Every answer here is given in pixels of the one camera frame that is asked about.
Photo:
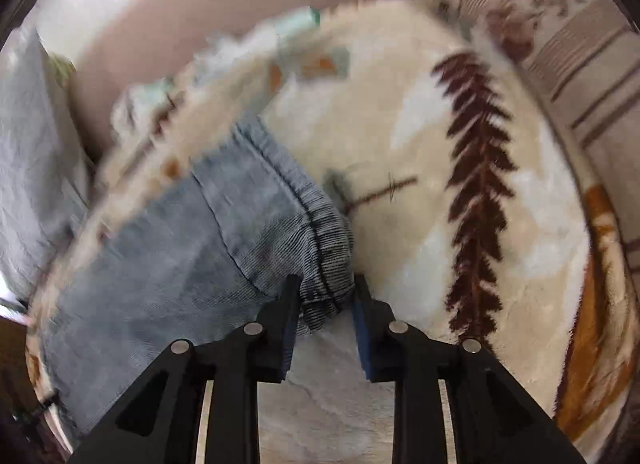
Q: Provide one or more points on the white and green cloth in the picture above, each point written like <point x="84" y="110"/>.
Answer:
<point x="225" y="57"/>

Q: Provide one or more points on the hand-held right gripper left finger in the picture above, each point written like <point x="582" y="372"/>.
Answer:
<point x="290" y="334"/>

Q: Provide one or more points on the grey pillow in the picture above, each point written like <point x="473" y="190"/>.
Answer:
<point x="35" y="144"/>

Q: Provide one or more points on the blue denim pants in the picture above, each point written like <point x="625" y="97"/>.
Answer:
<point x="175" y="269"/>

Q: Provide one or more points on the beige leaf print blanket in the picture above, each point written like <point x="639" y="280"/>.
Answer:
<point x="400" y="144"/>

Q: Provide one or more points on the striped beige pillow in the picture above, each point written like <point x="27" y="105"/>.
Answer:
<point x="575" y="44"/>

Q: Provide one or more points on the brown wooden board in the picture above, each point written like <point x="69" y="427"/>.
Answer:
<point x="15" y="364"/>

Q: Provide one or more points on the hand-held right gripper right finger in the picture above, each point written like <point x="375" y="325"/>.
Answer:
<point x="361" y="339"/>

